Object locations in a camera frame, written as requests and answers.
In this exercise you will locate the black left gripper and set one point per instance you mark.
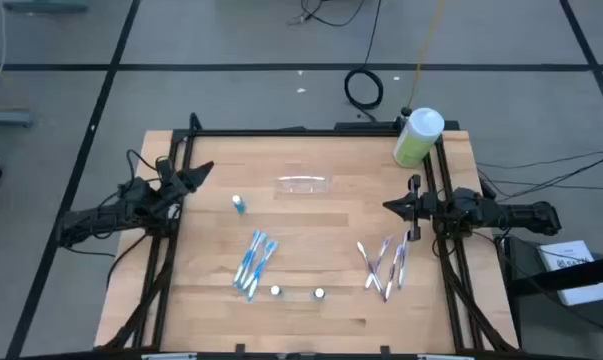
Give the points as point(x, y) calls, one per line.
point(168, 182)

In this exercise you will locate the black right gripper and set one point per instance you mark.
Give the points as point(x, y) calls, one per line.
point(423, 207)

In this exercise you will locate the blue mouthwash bottle white cap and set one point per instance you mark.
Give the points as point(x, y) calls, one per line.
point(238, 204)
point(276, 290)

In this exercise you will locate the blue white toothbrush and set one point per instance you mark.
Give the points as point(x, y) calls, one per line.
point(261, 271)
point(252, 261)
point(246, 257)

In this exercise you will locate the small white cap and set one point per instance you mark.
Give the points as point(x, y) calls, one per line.
point(319, 293)

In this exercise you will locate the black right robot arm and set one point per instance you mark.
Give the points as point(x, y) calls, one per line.
point(521, 217)

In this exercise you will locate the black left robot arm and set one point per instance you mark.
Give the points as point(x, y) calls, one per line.
point(96, 217)

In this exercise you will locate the green white wipes canister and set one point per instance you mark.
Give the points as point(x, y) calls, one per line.
point(418, 137)

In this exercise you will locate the clear acrylic organizer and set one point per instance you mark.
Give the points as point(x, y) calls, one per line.
point(301, 185)

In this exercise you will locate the black side cart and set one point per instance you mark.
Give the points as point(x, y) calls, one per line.
point(526, 260)

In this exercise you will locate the silver aluminium bar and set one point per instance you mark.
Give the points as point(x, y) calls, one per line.
point(446, 357)
point(168, 357)

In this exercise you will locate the white booklet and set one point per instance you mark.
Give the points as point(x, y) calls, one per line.
point(561, 252)

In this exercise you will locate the grey desk foot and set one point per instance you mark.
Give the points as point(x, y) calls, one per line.
point(6, 118)
point(46, 5)

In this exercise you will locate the black aluminium table frame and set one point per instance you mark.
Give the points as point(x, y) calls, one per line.
point(306, 133)

